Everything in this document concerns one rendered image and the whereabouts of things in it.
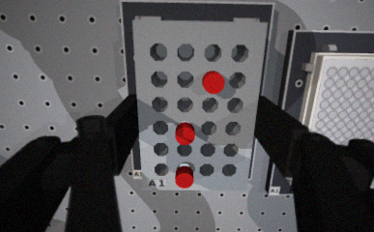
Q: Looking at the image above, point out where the dark grey u-shaped frame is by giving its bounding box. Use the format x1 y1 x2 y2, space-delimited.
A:
120 0 275 179

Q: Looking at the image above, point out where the black rectangular frame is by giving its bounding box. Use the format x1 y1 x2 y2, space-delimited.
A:
265 30 374 195

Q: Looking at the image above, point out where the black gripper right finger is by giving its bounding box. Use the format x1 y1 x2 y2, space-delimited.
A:
254 96 374 232

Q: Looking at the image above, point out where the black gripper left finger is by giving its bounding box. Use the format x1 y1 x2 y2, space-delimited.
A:
0 94 139 232

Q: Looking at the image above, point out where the white multi-well plate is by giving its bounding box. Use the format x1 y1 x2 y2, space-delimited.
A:
299 52 374 146

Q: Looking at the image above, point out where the grey flat base plate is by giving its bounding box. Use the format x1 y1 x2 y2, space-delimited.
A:
0 0 374 232

